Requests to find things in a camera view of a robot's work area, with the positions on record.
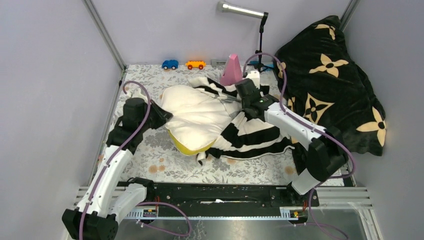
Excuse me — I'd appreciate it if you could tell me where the black floral patterned blanket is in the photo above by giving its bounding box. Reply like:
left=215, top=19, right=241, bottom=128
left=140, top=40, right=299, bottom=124
left=274, top=15, right=387, bottom=156

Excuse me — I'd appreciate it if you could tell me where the blue toy car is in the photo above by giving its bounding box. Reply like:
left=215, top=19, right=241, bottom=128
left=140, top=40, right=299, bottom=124
left=161, top=59, right=179, bottom=70

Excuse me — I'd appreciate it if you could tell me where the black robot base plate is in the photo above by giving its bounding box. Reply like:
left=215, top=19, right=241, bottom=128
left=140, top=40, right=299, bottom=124
left=144, top=182, right=320, bottom=219

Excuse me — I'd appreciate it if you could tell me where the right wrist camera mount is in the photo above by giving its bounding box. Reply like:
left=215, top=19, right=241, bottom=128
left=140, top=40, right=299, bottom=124
left=246, top=70, right=260, bottom=82

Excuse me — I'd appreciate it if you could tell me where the pink metronome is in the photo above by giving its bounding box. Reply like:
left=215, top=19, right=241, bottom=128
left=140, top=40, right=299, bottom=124
left=220, top=53, right=243, bottom=86

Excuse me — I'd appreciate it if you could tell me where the floral patterned table cloth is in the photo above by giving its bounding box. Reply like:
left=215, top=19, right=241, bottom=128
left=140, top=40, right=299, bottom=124
left=111, top=64, right=302, bottom=186

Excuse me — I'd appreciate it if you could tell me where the black white striped pillow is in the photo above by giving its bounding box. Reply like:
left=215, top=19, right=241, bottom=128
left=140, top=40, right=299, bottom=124
left=188, top=76, right=295, bottom=165

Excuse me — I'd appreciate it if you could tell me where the white yellow pillow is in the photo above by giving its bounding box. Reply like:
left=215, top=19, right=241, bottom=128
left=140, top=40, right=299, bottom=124
left=161, top=85, right=241, bottom=156

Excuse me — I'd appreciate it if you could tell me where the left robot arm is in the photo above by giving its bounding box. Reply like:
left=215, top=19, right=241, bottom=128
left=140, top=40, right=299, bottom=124
left=62, top=97, right=173, bottom=240

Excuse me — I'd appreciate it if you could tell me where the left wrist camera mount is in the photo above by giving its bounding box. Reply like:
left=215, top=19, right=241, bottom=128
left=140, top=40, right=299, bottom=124
left=131, top=88, right=149, bottom=103

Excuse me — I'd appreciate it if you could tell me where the orange toy car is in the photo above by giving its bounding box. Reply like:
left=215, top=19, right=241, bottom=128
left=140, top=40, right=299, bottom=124
left=185, top=60, right=206, bottom=70

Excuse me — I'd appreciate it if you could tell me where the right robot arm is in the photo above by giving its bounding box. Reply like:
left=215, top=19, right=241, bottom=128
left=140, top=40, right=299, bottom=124
left=235, top=78, right=349, bottom=206

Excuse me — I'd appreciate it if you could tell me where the silver flashlight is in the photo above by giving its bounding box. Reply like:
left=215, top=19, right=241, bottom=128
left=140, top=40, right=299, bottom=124
left=216, top=0, right=273, bottom=73

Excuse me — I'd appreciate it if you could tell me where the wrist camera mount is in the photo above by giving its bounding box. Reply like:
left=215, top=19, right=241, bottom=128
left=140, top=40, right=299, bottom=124
left=131, top=88, right=149, bottom=103
left=246, top=70, right=260, bottom=82

